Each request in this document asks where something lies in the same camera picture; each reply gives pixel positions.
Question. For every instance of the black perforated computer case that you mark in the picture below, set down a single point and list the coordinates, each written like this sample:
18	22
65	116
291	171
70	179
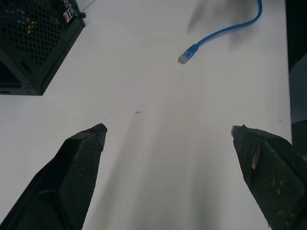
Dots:
31	40

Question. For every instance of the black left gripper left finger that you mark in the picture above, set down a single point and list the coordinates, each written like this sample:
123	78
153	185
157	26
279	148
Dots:
72	177

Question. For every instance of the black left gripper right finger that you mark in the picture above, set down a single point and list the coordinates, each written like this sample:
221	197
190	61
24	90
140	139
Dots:
271	177

